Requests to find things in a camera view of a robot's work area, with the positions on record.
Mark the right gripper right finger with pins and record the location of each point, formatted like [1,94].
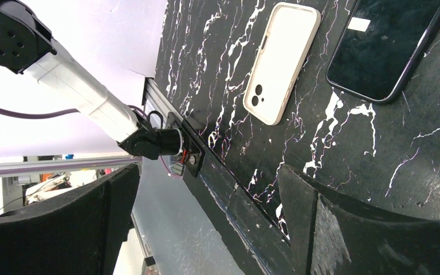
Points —
[333,233]

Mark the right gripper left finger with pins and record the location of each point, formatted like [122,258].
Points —
[77,232]

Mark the black phone case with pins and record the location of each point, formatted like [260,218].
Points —
[389,49]

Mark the black smartphone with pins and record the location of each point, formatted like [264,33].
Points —
[387,47]

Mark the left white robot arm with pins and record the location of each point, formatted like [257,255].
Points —
[28,47]

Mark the beige phone case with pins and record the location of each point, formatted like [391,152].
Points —
[284,47]

